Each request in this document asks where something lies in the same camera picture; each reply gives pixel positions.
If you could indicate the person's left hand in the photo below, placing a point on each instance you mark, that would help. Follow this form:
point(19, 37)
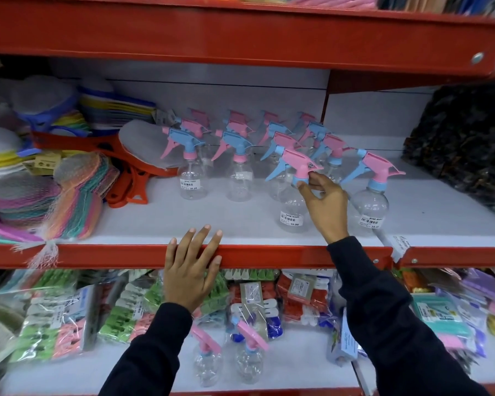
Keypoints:
point(185, 276)

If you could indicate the person's right hand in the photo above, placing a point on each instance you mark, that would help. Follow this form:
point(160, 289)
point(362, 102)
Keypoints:
point(329, 212)

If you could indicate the person's left middle finger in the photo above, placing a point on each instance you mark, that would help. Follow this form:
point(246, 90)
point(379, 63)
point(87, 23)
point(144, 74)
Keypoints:
point(201, 243)

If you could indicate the person's right thumb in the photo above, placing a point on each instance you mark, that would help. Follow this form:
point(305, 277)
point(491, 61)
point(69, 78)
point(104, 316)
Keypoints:
point(304, 190)

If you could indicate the person's left little finger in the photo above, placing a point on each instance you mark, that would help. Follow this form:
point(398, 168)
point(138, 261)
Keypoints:
point(172, 251)

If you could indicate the pink-head clear sprayer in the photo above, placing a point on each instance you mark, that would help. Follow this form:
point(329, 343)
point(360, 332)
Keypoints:
point(293, 210)

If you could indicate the person's right forearm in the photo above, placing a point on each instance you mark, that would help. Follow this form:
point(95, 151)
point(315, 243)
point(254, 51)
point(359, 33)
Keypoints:
point(387, 321)

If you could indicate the person's left forearm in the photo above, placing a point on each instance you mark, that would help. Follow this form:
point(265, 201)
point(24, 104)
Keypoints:
point(148, 354)

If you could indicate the red-edged metal shelf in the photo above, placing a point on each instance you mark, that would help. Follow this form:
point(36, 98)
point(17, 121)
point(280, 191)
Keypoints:
point(297, 367)
point(107, 255)
point(231, 37)

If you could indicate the cluster of clear spray bottles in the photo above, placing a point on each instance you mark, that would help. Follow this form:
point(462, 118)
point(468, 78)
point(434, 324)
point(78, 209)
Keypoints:
point(239, 160)

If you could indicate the pile of clothes peg packets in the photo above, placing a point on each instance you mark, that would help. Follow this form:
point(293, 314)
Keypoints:
point(123, 309)

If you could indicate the orange plastic mesh strainers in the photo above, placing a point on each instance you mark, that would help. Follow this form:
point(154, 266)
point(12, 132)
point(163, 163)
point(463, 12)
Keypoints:
point(128, 152)

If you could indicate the white shelf price label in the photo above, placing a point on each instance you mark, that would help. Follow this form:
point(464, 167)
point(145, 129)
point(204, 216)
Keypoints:
point(401, 247)

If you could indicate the spray bottle with pink trigger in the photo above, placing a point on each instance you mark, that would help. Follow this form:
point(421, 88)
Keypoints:
point(249, 358)
point(206, 362)

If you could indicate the mesh bag of colourful scrubbers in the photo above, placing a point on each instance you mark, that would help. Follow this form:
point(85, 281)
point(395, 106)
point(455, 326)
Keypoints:
point(66, 193)

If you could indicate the stack of colourful flat pads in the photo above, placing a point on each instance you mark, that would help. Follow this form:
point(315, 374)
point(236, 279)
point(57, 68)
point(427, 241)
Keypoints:
point(115, 109)

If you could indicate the yellow paper tag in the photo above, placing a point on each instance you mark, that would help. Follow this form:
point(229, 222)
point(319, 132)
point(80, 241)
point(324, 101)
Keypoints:
point(46, 162)

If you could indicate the white labelled box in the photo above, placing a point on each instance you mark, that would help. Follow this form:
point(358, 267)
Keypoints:
point(342, 346)

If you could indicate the black patterned plastic bag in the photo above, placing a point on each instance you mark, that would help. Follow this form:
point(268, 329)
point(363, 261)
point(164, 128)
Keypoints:
point(466, 148)

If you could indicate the pink ribbed plastic item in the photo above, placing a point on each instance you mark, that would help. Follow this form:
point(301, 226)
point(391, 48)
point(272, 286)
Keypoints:
point(334, 0)

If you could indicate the pile of colourful plastic packets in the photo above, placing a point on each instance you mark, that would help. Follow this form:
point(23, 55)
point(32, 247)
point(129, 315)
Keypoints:
point(458, 309)

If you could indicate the blue-rimmed mesh strainers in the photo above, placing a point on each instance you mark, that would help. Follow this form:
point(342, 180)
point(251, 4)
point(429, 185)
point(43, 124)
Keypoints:
point(45, 103)

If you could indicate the stack of round colourful sponges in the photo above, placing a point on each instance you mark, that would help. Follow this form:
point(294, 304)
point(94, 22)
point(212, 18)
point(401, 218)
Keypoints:
point(0, 154)

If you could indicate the row of assorted flat goods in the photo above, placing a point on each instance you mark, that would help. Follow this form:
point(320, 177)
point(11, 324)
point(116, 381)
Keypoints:
point(441, 4)

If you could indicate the red shelf support bracket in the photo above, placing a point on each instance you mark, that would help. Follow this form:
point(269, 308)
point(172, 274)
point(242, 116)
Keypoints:
point(354, 82)

